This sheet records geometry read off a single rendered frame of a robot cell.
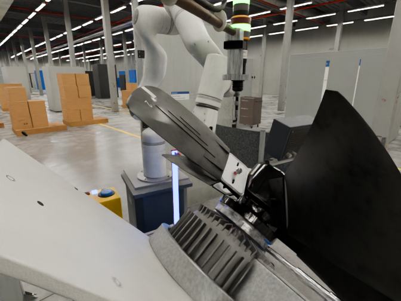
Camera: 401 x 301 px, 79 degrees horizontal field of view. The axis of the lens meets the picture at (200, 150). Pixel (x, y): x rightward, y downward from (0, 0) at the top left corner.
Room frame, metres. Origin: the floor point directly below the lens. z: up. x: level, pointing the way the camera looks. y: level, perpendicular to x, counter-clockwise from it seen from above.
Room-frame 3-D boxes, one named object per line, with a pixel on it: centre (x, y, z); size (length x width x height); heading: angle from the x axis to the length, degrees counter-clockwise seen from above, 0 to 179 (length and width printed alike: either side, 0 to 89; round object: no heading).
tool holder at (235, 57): (0.56, -0.08, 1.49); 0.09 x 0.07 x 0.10; 157
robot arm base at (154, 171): (1.22, 0.24, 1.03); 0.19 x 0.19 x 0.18
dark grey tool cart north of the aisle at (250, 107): (7.52, -1.50, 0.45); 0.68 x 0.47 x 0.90; 46
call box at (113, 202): (0.72, 0.36, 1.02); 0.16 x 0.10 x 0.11; 122
